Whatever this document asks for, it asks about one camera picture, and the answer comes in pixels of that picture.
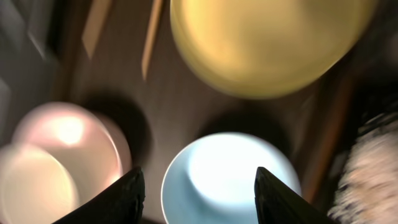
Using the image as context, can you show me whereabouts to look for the grey plastic dish rack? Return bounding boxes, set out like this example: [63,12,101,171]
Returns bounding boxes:
[1,0,58,145]

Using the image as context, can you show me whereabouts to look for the dark brown serving tray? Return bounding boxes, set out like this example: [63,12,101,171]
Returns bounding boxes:
[57,1,350,223]

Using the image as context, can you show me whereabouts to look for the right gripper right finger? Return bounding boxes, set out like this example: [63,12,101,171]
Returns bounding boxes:
[254,167,335,224]

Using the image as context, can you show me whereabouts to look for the wooden chopstick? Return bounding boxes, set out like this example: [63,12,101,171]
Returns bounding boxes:
[81,0,112,58]
[141,0,164,81]

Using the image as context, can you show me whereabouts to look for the white cup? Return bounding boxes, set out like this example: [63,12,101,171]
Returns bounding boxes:
[1,144,80,223]

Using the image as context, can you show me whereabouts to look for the yellow plate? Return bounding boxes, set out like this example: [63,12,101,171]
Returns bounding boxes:
[170,0,379,98]

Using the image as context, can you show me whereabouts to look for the pink bowl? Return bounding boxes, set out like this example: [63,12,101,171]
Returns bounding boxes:
[12,102,132,204]

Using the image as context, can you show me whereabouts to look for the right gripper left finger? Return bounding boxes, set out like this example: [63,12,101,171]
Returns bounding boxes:
[54,167,145,224]

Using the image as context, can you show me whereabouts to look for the black waste tray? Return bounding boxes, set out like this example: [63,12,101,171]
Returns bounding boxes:
[313,1,397,223]

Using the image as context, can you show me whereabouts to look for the rice and nut scraps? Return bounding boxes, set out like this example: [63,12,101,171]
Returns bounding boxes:
[328,113,397,224]

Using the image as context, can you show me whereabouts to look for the light blue bowl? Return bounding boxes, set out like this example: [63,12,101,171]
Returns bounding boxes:
[161,133,302,224]

